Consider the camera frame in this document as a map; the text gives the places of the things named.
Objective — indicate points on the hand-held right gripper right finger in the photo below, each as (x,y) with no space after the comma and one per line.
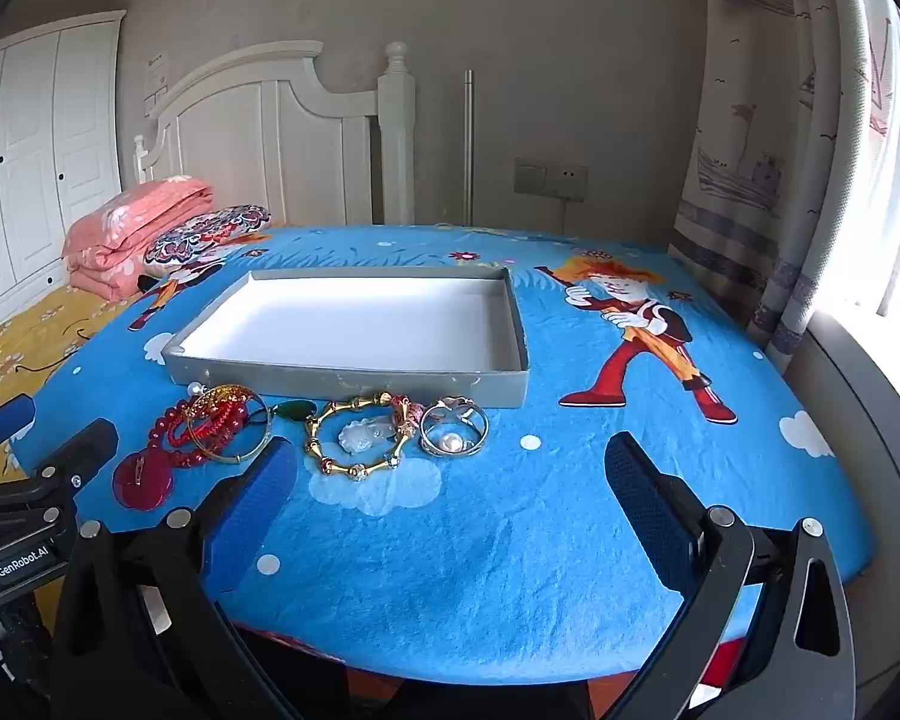
(645,502)

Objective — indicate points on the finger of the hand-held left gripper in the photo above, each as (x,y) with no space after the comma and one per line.
(82,444)
(4,414)

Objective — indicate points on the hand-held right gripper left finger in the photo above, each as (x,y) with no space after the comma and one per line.
(259,495)

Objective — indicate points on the gold bangle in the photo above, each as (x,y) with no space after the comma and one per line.
(255,450)

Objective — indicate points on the red glass pendant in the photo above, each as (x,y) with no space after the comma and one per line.
(142,481)

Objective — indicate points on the green jade pendant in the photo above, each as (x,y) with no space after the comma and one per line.
(294,412)

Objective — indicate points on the clear crystal bottle pendant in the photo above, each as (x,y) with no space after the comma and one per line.
(364,439)

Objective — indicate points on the white pearl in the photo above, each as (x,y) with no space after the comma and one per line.
(451,441)

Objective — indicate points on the grey cardboard box tray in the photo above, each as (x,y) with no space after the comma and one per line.
(360,315)

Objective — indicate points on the yellow floral bed sheet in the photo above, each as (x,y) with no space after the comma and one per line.
(15,337)

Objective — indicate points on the blue cartoon printed tablecloth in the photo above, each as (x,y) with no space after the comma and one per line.
(495,540)

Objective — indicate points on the folded pink floral quilt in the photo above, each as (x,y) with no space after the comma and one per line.
(120,232)

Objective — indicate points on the patterned pillow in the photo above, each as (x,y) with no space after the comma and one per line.
(210,229)

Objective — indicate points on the white wardrobe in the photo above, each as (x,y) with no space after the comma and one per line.
(37,165)

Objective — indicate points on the white bed headboard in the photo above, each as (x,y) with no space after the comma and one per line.
(300,150)

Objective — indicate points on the ship printed curtain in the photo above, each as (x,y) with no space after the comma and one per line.
(750,165)

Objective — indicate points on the metal pole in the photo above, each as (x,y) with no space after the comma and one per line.
(468,150)

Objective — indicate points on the wall power socket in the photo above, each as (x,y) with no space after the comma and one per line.
(568,182)

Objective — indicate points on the wall light switch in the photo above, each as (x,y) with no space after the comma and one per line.
(530,176)

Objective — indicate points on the paper notices on wall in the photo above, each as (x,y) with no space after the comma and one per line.
(156,82)

